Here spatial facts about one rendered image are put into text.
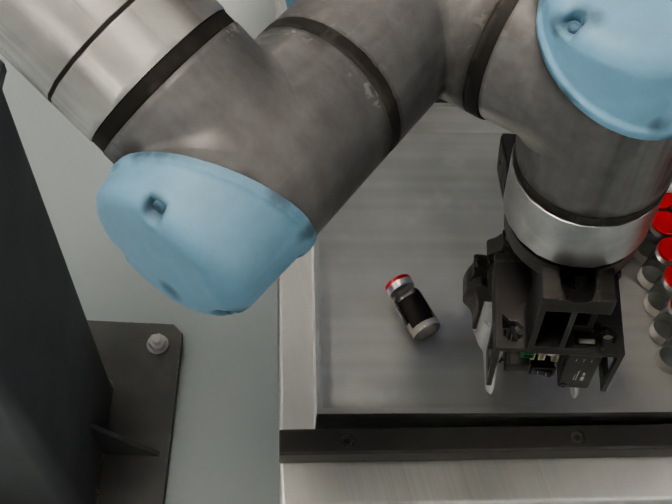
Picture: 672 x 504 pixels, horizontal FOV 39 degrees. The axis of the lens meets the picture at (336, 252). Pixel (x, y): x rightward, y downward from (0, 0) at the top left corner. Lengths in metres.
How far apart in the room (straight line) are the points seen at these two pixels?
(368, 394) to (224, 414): 0.95
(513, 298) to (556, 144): 0.15
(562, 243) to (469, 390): 0.24
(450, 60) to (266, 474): 1.22
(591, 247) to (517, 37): 0.12
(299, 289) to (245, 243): 0.36
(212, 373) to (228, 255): 1.30
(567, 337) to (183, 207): 0.25
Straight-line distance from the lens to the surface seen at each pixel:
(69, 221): 1.82
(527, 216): 0.47
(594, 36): 0.38
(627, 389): 0.72
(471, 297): 0.62
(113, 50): 0.36
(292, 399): 0.67
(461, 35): 0.42
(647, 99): 0.39
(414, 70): 0.41
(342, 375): 0.68
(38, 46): 0.37
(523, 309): 0.55
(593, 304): 0.50
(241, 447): 1.59
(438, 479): 0.66
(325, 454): 0.64
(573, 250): 0.48
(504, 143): 0.62
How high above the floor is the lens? 1.51
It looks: 59 degrees down
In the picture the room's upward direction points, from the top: 7 degrees clockwise
